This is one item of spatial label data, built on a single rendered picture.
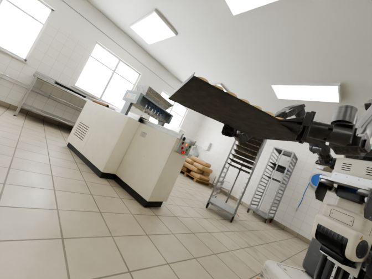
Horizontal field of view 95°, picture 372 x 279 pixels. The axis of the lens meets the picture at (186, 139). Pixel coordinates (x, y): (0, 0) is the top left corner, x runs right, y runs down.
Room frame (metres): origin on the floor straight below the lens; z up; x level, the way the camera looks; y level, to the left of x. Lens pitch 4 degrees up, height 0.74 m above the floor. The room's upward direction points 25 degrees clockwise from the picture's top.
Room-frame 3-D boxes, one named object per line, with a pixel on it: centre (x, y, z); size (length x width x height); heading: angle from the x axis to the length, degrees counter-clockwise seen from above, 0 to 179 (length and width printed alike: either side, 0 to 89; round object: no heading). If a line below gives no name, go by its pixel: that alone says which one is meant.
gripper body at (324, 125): (0.55, -0.38, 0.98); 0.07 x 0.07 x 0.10; 62
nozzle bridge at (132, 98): (2.51, 0.68, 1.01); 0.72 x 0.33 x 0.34; 144
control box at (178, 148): (2.00, -0.02, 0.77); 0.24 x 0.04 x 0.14; 144
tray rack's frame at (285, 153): (4.41, -2.53, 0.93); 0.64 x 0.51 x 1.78; 136
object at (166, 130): (2.46, 0.86, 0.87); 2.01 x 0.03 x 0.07; 54
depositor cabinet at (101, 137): (2.79, 1.07, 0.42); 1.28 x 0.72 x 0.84; 54
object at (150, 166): (2.21, 0.27, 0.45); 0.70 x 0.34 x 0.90; 54
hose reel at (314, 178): (4.08, -3.35, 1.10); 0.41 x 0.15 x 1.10; 43
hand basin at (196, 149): (6.94, -0.52, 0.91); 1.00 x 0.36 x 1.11; 43
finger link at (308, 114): (0.59, -0.32, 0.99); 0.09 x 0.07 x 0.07; 62
